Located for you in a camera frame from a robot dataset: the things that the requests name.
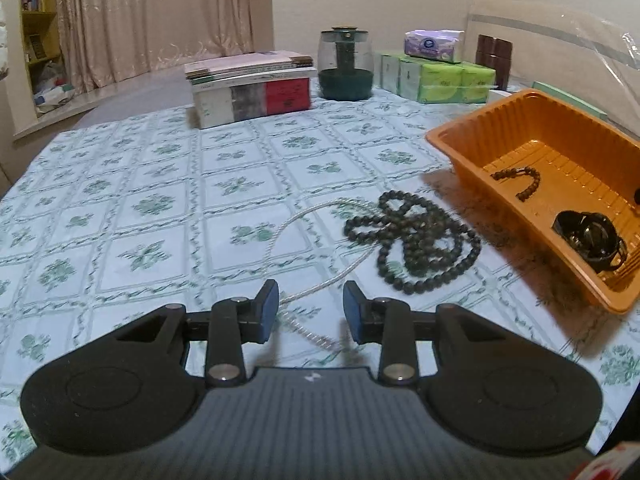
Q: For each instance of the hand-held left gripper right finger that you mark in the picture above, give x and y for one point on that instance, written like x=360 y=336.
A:
x=351 y=310

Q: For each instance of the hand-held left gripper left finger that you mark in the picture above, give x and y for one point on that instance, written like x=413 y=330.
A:
x=270 y=310

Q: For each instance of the orange plastic tray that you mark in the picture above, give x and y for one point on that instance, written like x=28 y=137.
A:
x=500 y=200

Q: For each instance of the black wristwatch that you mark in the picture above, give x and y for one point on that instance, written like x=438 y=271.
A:
x=590 y=240

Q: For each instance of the floral tablecloth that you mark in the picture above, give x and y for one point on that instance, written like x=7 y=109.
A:
x=150 y=170

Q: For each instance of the glass teapot with green base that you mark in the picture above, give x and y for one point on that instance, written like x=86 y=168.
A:
x=346 y=70

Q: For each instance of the green tissue pack bundle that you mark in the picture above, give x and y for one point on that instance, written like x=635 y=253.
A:
x=435 y=80

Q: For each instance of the stack of thin books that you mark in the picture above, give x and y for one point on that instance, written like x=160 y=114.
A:
x=240 y=65

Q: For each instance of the white and blue flat box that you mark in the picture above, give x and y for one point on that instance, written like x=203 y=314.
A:
x=500 y=96

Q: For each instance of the purple tissue pack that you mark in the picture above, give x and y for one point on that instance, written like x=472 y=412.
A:
x=432 y=46

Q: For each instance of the brown canister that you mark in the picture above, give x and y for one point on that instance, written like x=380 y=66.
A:
x=494 y=60

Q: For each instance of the small green box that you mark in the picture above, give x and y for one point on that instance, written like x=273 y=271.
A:
x=565 y=97

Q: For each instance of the plastic bags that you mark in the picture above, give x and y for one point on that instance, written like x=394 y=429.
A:
x=52 y=87

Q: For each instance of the beige curtain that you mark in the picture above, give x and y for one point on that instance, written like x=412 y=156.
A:
x=160 y=15

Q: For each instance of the clear plastic sheet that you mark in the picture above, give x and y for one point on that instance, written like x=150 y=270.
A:
x=550 y=45

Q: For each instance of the yellow bookshelf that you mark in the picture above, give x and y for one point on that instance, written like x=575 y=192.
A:
x=40 y=20

